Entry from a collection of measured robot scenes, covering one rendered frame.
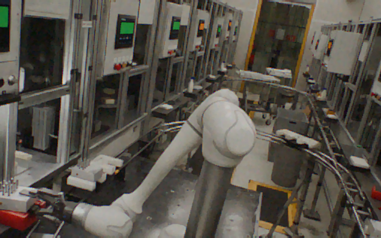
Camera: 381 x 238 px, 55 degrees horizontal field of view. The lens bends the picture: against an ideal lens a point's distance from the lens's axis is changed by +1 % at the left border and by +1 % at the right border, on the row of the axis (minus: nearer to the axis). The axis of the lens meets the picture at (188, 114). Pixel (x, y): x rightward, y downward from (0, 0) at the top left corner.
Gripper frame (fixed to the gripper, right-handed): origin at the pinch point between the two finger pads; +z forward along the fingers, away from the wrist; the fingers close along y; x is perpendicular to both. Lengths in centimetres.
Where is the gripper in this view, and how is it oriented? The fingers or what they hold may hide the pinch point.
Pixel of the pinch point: (28, 199)
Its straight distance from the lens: 153.6
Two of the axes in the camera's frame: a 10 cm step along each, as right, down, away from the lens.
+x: -2.4, 2.2, -9.4
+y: 1.6, -9.5, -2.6
